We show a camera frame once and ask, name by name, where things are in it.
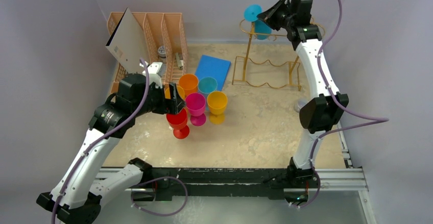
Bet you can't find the blue notebook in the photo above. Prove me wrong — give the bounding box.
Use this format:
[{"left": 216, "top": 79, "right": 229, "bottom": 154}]
[{"left": 195, "top": 55, "right": 231, "bottom": 91}]

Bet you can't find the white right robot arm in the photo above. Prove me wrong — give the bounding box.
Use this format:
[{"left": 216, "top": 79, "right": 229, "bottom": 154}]
[{"left": 257, "top": 0, "right": 349, "bottom": 187}]

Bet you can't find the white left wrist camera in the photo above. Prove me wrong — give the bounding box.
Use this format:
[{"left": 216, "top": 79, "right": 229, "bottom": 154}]
[{"left": 139, "top": 58, "right": 166, "bottom": 88}]

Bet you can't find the orange wine glass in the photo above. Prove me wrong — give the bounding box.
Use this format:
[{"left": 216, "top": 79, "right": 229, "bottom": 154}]
[{"left": 179, "top": 73, "right": 199, "bottom": 96}]

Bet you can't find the light blue front wine glass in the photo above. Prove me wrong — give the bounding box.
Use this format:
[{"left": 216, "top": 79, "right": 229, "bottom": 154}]
[{"left": 198, "top": 77, "right": 218, "bottom": 98}]

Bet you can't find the pink plastic file organizer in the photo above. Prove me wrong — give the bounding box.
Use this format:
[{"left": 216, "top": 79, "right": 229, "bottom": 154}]
[{"left": 111, "top": 12, "right": 188, "bottom": 93}]

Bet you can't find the magenta wine glass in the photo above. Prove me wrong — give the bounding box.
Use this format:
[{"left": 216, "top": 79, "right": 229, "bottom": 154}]
[{"left": 185, "top": 93, "right": 206, "bottom": 127}]

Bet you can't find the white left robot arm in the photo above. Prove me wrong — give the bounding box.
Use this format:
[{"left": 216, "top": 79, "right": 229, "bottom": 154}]
[{"left": 37, "top": 73, "right": 185, "bottom": 223}]

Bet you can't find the yellow wine glass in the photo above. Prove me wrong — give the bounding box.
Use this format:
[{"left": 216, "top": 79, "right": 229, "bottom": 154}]
[
  {"left": 164, "top": 85, "right": 185, "bottom": 100},
  {"left": 207, "top": 91, "right": 228, "bottom": 125}
]

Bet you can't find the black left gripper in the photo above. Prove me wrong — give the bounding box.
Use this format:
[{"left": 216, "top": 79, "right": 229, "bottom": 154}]
[{"left": 133, "top": 80, "right": 185, "bottom": 117}]

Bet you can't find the yellow front wine glass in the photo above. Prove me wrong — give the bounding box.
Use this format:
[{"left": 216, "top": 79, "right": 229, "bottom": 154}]
[{"left": 164, "top": 85, "right": 185, "bottom": 100}]

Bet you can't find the red wine glass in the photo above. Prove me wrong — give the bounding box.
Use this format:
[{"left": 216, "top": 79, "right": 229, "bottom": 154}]
[{"left": 166, "top": 109, "right": 190, "bottom": 139}]

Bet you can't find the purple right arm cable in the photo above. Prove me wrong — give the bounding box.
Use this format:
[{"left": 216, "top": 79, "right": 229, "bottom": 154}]
[{"left": 289, "top": 0, "right": 390, "bottom": 209}]

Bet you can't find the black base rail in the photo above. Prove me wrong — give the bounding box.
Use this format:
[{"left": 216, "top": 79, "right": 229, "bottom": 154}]
[{"left": 120, "top": 166, "right": 320, "bottom": 202}]

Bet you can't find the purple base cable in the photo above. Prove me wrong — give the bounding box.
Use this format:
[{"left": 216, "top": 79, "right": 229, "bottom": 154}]
[{"left": 130, "top": 176, "right": 189, "bottom": 217}]

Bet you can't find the gold metal wine glass rack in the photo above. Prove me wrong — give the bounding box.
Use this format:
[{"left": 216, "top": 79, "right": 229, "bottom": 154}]
[{"left": 231, "top": 17, "right": 326, "bottom": 91}]

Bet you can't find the light blue wine glass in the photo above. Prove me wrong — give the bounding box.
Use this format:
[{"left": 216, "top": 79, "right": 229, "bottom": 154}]
[
  {"left": 198, "top": 77, "right": 218, "bottom": 98},
  {"left": 244, "top": 4, "right": 272, "bottom": 40}
]

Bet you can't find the small jar in organizer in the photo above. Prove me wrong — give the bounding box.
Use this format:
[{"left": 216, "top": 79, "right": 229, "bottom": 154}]
[{"left": 157, "top": 45, "right": 166, "bottom": 59}]

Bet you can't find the grey board in organizer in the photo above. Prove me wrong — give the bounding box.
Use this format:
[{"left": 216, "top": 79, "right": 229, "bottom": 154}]
[{"left": 105, "top": 8, "right": 149, "bottom": 73}]

